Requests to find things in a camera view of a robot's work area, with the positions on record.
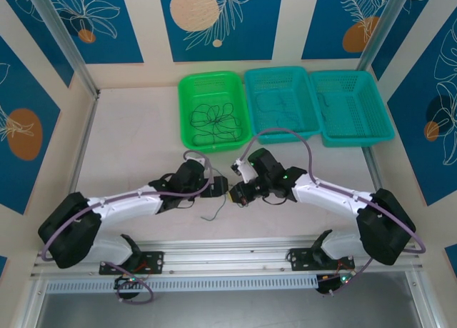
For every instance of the green plastic basket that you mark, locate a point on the green plastic basket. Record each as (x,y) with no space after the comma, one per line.
(200,88)

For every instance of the aluminium frame post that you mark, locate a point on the aluminium frame post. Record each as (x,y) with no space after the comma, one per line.
(385,28)
(64,42)

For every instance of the aluminium table side rail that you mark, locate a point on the aluminium table side rail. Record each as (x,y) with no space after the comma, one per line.
(373,167)
(76,171)

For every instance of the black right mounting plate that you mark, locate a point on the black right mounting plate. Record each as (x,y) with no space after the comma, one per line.
(301,260)

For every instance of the teal plastic basket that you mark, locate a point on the teal plastic basket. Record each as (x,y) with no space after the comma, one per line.
(282,81)
(357,106)

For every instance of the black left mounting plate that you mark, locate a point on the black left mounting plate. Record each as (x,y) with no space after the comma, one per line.
(155,263)

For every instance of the right black controller board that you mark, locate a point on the right black controller board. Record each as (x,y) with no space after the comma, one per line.
(330,285)

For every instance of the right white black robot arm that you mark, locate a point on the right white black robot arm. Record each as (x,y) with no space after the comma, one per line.
(328,196)

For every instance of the black mounting plate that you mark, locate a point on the black mounting plate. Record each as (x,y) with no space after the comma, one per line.
(155,263)
(301,260)

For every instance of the left black controller board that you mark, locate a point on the left black controller board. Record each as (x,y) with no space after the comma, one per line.
(125,283)

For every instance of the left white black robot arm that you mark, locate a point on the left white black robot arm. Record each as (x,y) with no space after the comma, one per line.
(121,206)

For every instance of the black controller board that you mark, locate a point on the black controller board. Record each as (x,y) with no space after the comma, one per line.
(125,283)
(330,285)

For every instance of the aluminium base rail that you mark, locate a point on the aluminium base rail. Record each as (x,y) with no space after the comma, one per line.
(221,256)

